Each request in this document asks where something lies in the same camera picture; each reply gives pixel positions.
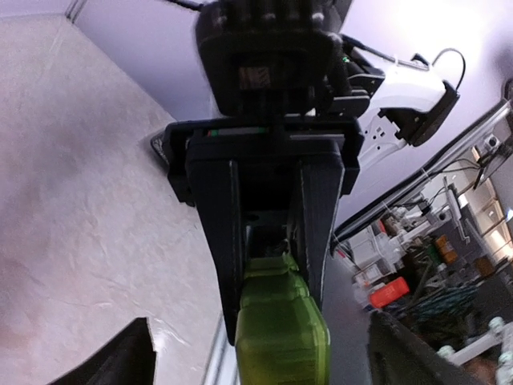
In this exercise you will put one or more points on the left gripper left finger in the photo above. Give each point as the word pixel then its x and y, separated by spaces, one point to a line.
pixel 127 359

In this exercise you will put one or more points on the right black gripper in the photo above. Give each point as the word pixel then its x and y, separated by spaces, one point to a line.
pixel 235 171

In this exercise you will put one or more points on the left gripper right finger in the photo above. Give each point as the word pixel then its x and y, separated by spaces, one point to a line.
pixel 397 356

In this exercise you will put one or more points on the green weekly pill organizer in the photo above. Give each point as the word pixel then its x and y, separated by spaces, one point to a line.
pixel 281 336

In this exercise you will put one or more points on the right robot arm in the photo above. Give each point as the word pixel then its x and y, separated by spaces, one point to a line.
pixel 395 103

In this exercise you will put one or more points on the orange red bottle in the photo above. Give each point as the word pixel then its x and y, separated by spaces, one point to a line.
pixel 389 293

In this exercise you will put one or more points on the black floral square plate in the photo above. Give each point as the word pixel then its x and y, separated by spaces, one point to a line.
pixel 157 146

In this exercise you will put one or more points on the right aluminium frame post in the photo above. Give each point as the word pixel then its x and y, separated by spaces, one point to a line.
pixel 476 132

